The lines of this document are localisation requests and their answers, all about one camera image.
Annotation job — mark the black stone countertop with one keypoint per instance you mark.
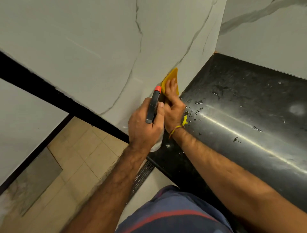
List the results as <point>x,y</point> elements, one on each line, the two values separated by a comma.
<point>239,96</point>

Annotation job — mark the person's right hand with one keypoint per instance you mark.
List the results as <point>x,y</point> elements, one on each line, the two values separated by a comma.
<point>173,112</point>

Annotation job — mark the black floor drain grate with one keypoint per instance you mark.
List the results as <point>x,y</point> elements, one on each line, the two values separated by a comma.
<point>142,177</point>

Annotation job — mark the yellow thread wristband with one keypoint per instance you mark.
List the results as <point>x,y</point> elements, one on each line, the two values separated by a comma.
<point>178,126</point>

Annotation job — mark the blue red-striped shirt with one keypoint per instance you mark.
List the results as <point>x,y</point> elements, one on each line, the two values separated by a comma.
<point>172,208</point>

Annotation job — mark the person's right forearm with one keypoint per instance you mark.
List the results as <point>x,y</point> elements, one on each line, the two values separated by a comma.
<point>239,182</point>

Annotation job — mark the black door frame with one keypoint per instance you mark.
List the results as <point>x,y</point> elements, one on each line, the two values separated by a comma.
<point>36,79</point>

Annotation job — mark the yellow cleaning cloth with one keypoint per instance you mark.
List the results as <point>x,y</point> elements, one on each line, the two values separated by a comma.
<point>171,75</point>

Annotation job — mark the clear spray bottle black trigger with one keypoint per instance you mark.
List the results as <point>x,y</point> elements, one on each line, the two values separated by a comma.
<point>153,105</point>

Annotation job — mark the person's left hand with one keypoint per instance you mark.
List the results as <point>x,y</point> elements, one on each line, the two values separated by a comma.
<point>144,132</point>

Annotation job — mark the person's left forearm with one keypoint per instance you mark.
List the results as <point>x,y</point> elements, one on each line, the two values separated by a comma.
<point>108,192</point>

